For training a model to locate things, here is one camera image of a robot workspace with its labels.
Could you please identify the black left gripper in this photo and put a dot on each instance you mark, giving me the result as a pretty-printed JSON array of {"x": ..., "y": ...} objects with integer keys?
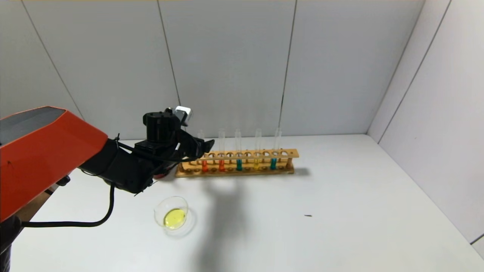
[{"x": 193, "y": 144}]

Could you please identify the red pigment glass test tube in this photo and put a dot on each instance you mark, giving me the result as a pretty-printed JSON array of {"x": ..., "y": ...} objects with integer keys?
[
  {"x": 222, "y": 166},
  {"x": 204, "y": 166}
]

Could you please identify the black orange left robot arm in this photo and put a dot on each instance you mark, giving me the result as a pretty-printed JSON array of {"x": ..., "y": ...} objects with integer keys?
[{"x": 38, "y": 151}]

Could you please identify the teal pigment glass test tube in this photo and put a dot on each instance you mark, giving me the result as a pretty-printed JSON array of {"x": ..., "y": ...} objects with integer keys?
[
  {"x": 239, "y": 165},
  {"x": 273, "y": 164}
]

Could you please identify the wooden test tube rack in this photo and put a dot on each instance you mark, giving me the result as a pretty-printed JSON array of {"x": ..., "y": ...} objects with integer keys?
[{"x": 249, "y": 154}]

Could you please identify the yellow pigment glass test tube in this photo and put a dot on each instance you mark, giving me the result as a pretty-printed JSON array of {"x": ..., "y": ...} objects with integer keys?
[{"x": 256, "y": 164}]

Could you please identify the dark red cup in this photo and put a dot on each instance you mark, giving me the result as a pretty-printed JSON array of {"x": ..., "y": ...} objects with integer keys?
[{"x": 163, "y": 175}]

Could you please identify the clear glass beaker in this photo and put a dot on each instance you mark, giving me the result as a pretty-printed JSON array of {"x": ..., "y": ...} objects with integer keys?
[{"x": 174, "y": 218}]

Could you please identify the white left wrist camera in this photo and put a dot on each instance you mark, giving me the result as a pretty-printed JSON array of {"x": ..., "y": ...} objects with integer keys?
[{"x": 184, "y": 113}]

